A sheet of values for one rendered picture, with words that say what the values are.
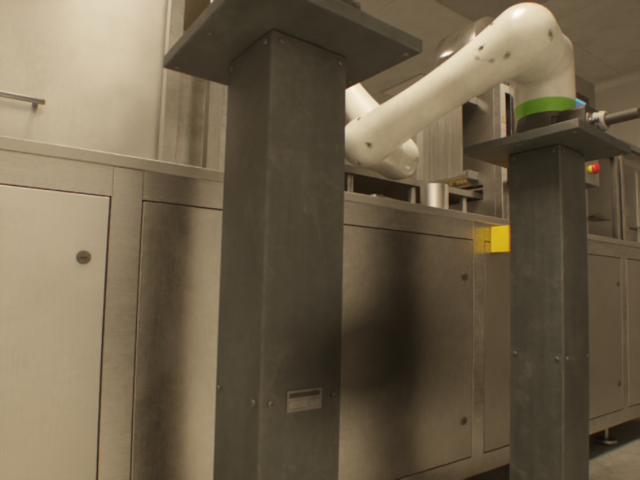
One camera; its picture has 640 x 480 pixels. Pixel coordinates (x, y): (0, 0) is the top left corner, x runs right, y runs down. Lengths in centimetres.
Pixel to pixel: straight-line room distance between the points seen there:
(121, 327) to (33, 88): 50
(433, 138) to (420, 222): 80
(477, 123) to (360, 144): 85
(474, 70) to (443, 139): 86
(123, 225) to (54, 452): 36
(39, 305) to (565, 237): 98
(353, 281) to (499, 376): 59
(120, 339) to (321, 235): 40
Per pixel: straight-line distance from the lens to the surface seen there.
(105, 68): 109
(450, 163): 187
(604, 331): 203
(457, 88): 109
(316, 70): 64
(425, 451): 127
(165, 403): 86
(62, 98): 105
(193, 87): 121
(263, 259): 54
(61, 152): 82
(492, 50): 107
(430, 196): 137
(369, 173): 146
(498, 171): 181
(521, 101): 119
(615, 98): 567
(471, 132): 192
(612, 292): 209
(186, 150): 115
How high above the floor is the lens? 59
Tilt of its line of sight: 5 degrees up
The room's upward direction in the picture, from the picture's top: 1 degrees clockwise
